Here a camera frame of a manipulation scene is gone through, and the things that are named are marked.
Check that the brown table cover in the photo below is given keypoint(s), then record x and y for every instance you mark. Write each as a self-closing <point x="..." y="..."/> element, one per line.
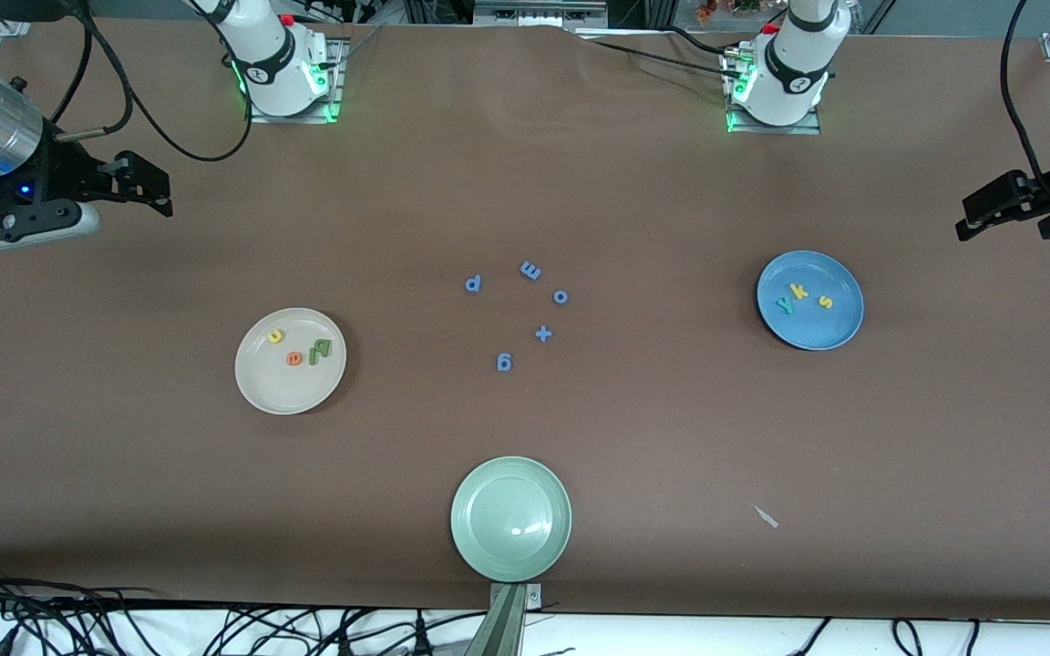
<point x="671" y="437"/>

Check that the grey metal frame piece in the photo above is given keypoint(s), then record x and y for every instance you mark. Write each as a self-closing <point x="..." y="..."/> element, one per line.
<point x="539" y="14"/>

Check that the pale green plate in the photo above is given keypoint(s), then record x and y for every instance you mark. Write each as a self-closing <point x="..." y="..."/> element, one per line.
<point x="511" y="519"/>

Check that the beige brown plate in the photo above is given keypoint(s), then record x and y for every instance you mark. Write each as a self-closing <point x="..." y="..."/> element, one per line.
<point x="283" y="392"/>

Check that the green letter d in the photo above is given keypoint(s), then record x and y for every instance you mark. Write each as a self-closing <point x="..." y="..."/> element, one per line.
<point x="325" y="345"/>

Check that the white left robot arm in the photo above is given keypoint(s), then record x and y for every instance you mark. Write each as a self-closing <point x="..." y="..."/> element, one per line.
<point x="789" y="73"/>

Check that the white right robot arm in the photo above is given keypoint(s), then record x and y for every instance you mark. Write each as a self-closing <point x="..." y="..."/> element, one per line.
<point x="279" y="64"/>

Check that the blue letter m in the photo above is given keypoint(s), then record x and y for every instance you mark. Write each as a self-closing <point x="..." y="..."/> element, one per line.
<point x="530" y="271"/>

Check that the grey metal camera bracket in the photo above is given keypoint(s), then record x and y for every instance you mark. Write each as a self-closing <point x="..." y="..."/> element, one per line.
<point x="507" y="629"/>

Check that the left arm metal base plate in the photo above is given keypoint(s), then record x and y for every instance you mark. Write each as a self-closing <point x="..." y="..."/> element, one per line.
<point x="798" y="128"/>

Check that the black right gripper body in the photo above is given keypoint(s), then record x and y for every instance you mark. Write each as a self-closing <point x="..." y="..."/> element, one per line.
<point x="66" y="168"/>

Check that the teal letter y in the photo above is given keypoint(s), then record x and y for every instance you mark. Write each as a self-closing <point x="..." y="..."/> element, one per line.
<point x="787" y="303"/>

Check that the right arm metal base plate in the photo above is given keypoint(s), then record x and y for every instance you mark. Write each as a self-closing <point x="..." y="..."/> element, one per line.
<point x="335" y="82"/>

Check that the small white paper scrap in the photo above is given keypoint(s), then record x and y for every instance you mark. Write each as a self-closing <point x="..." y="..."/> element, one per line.
<point x="766" y="517"/>

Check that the blue plate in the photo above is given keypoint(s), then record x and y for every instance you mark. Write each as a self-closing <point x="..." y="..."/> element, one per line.
<point x="812" y="328"/>

